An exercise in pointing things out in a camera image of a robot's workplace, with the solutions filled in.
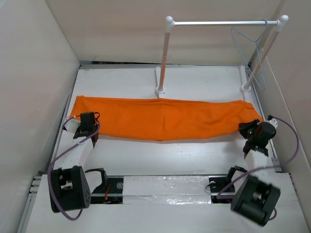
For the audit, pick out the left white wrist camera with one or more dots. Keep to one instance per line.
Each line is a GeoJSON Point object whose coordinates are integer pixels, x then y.
{"type": "Point", "coordinates": [71, 125]}

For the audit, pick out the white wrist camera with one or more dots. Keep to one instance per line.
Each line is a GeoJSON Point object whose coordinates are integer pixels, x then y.
{"type": "Point", "coordinates": [272, 121]}
{"type": "Point", "coordinates": [71, 125]}

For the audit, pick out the white clothes rack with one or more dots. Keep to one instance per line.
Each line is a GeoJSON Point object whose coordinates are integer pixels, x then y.
{"type": "Point", "coordinates": [170, 23]}

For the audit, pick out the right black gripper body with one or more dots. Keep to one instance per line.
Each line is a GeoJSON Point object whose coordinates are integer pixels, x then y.
{"type": "Point", "coordinates": [247, 130]}

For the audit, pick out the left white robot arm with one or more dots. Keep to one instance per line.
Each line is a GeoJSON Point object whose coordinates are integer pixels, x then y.
{"type": "Point", "coordinates": [70, 184]}

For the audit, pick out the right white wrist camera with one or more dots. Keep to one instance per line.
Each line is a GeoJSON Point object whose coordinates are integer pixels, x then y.
{"type": "Point", "coordinates": [272, 121]}

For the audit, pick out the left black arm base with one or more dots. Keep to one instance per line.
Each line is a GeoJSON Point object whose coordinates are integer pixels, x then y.
{"type": "Point", "coordinates": [104, 189]}

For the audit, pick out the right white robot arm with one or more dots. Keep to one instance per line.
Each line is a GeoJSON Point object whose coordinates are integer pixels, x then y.
{"type": "Point", "coordinates": [255, 199]}

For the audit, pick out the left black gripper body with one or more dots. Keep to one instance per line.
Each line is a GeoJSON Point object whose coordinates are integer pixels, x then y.
{"type": "Point", "coordinates": [78, 129]}

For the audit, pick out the light blue wire hanger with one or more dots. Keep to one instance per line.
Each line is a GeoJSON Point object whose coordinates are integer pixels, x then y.
{"type": "Point", "coordinates": [255, 51]}

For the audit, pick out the orange trousers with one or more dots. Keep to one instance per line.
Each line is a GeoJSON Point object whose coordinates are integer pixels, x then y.
{"type": "Point", "coordinates": [166, 119]}

